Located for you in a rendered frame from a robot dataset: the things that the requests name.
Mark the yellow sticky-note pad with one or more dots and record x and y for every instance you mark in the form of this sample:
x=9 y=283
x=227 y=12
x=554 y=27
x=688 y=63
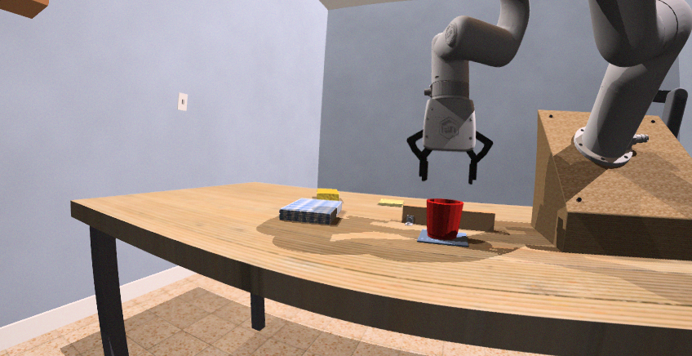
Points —
x=390 y=203

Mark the yellow sponge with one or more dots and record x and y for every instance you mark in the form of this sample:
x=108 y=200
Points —
x=328 y=194

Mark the red cup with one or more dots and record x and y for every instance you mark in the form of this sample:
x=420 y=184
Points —
x=443 y=218

